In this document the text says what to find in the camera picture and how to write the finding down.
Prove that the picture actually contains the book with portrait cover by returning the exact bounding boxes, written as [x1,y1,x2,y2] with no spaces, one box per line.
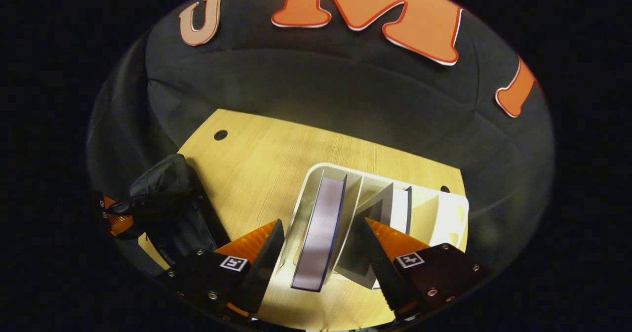
[335,183,413,290]

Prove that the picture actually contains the black schoolbag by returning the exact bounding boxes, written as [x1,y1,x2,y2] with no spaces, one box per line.
[106,153,233,273]

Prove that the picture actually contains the white bookshelf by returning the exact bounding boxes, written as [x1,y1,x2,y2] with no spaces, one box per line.
[276,163,470,294]

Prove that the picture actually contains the book with blue cover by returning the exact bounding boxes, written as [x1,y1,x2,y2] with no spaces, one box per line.
[290,170,348,293]

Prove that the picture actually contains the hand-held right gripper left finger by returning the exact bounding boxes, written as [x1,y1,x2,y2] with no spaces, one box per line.
[165,218,286,323]

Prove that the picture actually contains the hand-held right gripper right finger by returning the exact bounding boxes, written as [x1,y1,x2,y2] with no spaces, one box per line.
[364,217,492,322]

